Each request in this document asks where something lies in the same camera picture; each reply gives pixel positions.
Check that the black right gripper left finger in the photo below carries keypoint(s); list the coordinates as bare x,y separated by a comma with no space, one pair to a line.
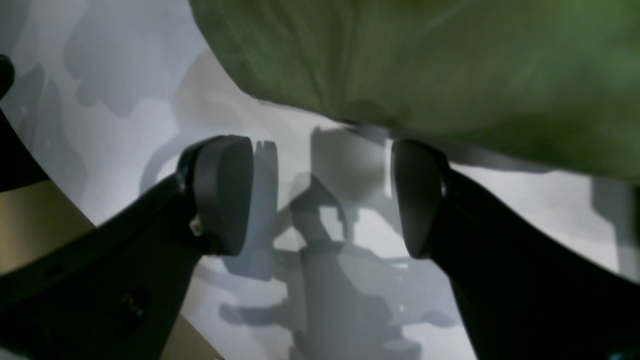
115,292

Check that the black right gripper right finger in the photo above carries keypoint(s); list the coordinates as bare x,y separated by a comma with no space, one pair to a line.
521,295

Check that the green t-shirt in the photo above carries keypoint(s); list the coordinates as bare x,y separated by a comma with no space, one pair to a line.
550,81

